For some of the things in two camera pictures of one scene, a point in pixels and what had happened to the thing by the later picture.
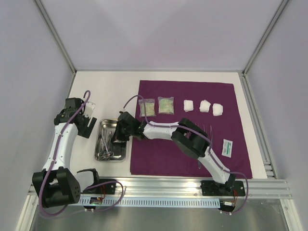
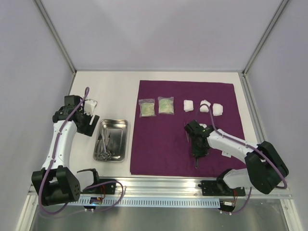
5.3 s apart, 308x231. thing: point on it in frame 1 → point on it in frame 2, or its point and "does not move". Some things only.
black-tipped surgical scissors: x=101 y=154 does not move
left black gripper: x=85 y=131 does not move
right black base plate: x=211 y=188 does not move
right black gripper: x=121 y=131 → x=198 y=153
